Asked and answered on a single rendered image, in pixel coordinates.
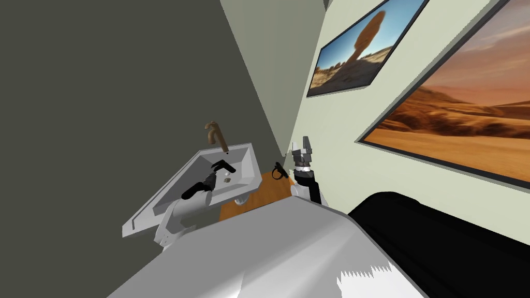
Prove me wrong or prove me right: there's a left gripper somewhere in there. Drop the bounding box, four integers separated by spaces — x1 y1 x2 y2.
201 161 237 193

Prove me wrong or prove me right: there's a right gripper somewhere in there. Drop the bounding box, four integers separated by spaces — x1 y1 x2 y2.
291 136 314 170

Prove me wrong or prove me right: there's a white sink basin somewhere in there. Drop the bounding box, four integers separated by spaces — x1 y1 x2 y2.
122 142 261 239

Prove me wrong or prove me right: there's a brown faucet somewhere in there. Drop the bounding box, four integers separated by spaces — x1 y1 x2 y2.
204 121 230 154

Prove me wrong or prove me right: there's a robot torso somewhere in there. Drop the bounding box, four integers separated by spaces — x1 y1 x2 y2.
107 161 428 298

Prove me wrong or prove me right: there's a framed rock desert picture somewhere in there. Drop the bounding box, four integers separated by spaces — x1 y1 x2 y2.
306 0 430 99

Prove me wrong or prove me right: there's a framed sand dune picture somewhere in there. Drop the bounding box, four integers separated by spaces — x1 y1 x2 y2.
355 0 530 192

